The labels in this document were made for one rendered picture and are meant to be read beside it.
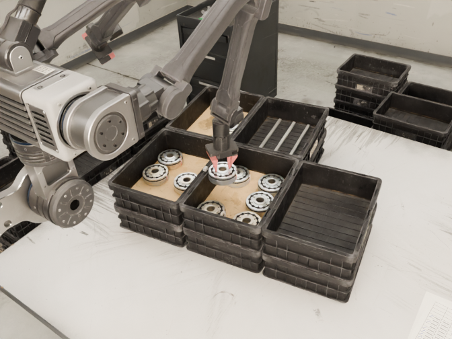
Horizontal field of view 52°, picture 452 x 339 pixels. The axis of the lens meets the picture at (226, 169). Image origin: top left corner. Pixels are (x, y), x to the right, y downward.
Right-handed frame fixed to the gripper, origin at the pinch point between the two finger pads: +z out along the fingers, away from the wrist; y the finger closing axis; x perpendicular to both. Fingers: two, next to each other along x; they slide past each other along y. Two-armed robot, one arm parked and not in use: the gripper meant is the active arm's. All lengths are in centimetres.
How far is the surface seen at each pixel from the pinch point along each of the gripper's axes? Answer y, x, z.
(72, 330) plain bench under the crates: 60, 28, 29
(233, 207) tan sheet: -1.6, 7.0, 13.5
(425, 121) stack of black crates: -141, -56, 42
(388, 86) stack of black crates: -138, -89, 35
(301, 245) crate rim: -11.7, 40.0, 4.4
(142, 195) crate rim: 29.4, -0.5, 4.6
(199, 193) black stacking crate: 9.5, 1.5, 7.9
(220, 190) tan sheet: -0.1, -4.1, 13.4
